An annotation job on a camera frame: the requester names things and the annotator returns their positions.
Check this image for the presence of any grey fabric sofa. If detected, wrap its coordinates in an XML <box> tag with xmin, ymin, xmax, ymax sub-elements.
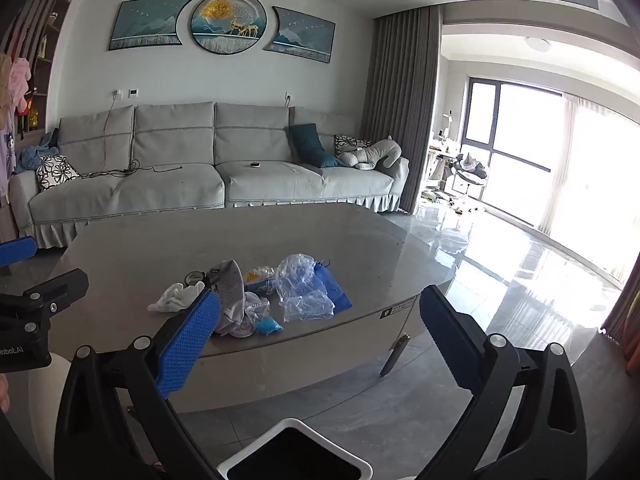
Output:
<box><xmin>9</xmin><ymin>101</ymin><xmax>411</xmax><ymax>250</ymax></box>

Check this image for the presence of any clear plastic bag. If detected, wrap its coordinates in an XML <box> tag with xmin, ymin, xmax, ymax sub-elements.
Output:
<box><xmin>275</xmin><ymin>253</ymin><xmax>336</xmax><ymax>323</ymax></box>

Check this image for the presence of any clear packet with yellow contents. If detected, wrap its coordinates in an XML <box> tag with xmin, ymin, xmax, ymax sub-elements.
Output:
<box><xmin>244</xmin><ymin>266</ymin><xmax>279</xmax><ymax>294</ymax></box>

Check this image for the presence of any blue clothes heap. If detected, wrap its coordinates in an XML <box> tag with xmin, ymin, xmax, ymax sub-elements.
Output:
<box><xmin>19</xmin><ymin>129</ymin><xmax>61</xmax><ymax>171</ymax></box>

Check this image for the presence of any wooden wall shelf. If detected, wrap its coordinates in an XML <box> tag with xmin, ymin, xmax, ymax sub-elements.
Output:
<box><xmin>0</xmin><ymin>0</ymin><xmax>71</xmax><ymax>141</ymax></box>

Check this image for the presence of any pink hanging garment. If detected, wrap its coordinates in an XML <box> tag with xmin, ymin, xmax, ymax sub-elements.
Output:
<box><xmin>9</xmin><ymin>56</ymin><xmax>32</xmax><ymax>111</ymax></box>

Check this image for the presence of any blue flat packet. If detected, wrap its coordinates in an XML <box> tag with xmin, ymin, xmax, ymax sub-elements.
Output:
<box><xmin>313</xmin><ymin>262</ymin><xmax>354</xmax><ymax>314</ymax></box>

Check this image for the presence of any round deer wall picture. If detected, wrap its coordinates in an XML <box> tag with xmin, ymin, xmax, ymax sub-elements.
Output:
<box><xmin>190</xmin><ymin>0</ymin><xmax>268</xmax><ymax>55</ymax></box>

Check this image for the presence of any grey coffee table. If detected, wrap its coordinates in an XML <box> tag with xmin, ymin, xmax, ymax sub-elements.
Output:
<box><xmin>47</xmin><ymin>202</ymin><xmax>471</xmax><ymax>415</ymax></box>

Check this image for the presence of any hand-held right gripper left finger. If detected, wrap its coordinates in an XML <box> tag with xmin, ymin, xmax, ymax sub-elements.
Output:
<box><xmin>54</xmin><ymin>290</ymin><xmax>223</xmax><ymax>480</ymax></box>

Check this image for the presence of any black white flower pillow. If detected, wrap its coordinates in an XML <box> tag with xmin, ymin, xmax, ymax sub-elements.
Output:
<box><xmin>334</xmin><ymin>134</ymin><xmax>373</xmax><ymax>158</ymax></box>
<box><xmin>35</xmin><ymin>155</ymin><xmax>82</xmax><ymax>192</ymax></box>

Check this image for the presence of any grey curtain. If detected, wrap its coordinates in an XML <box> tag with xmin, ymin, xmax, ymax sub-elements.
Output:
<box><xmin>359</xmin><ymin>4</ymin><xmax>443</xmax><ymax>215</ymax></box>

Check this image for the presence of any dark framed window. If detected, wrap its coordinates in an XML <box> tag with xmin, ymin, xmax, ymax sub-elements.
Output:
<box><xmin>462</xmin><ymin>75</ymin><xmax>568</xmax><ymax>228</ymax></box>

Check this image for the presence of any black cable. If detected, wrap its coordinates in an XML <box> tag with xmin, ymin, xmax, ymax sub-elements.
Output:
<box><xmin>80</xmin><ymin>91</ymin><xmax>185</xmax><ymax>180</ymax></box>

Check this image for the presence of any curved blue mountain wall picture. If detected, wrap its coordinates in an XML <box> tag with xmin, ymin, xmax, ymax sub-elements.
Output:
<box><xmin>108</xmin><ymin>0</ymin><xmax>195</xmax><ymax>52</ymax></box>
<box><xmin>262</xmin><ymin>6</ymin><xmax>337</xmax><ymax>65</ymax></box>

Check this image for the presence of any grey knitted hat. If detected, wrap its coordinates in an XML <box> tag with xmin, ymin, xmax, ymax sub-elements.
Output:
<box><xmin>214</xmin><ymin>259</ymin><xmax>247</xmax><ymax>335</ymax></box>

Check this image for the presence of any white crumpled tissue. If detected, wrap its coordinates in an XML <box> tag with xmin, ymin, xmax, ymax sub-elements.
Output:
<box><xmin>147</xmin><ymin>281</ymin><xmax>207</xmax><ymax>315</ymax></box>

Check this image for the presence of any teal pillow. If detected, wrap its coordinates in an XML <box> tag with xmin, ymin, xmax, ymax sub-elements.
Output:
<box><xmin>289</xmin><ymin>123</ymin><xmax>342</xmax><ymax>169</ymax></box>

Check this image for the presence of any grey plush toy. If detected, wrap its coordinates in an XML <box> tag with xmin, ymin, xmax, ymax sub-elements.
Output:
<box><xmin>337</xmin><ymin>137</ymin><xmax>402</xmax><ymax>171</ymax></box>

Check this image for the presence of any sheer white curtain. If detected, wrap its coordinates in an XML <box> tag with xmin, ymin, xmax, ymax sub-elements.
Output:
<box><xmin>542</xmin><ymin>92</ymin><xmax>640</xmax><ymax>286</ymax></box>

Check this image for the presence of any white trash bin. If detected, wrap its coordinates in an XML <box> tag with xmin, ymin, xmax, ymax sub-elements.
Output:
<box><xmin>216</xmin><ymin>419</ymin><xmax>375</xmax><ymax>480</ymax></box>

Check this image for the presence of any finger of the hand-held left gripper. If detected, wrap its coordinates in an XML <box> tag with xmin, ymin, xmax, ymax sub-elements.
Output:
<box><xmin>0</xmin><ymin>268</ymin><xmax>90</xmax><ymax>322</ymax></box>
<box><xmin>0</xmin><ymin>236</ymin><xmax>39</xmax><ymax>269</ymax></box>

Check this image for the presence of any chair with clothes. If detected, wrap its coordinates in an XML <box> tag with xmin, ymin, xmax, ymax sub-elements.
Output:
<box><xmin>450</xmin><ymin>152</ymin><xmax>491</xmax><ymax>211</ymax></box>

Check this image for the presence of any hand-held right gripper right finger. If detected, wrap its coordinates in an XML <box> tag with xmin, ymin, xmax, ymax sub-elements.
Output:
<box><xmin>419</xmin><ymin>284</ymin><xmax>588</xmax><ymax>480</ymax></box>

